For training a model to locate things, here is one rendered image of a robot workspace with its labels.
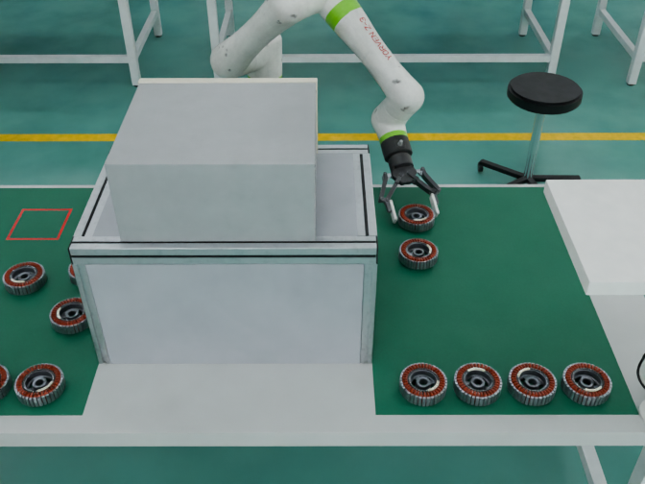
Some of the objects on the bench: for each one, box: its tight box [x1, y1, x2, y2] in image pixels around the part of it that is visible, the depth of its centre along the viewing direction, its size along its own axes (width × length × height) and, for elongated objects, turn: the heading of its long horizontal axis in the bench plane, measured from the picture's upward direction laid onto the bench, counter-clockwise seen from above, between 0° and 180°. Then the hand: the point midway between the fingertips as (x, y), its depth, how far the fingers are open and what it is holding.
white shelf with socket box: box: [543, 180, 645, 424], centre depth 168 cm, size 35×37×46 cm
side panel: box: [72, 264, 111, 364], centre depth 186 cm, size 28×3×32 cm, turn 0°
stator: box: [398, 238, 439, 270], centre depth 216 cm, size 11×11×4 cm
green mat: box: [372, 187, 639, 415], centre depth 209 cm, size 94×61×1 cm, turn 0°
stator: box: [398, 204, 435, 232], centre depth 230 cm, size 11×11×4 cm
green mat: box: [0, 188, 99, 416], centre depth 210 cm, size 94×61×1 cm, turn 0°
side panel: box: [360, 264, 377, 364], centre depth 186 cm, size 28×3×32 cm, turn 0°
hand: (415, 215), depth 230 cm, fingers open, 13 cm apart
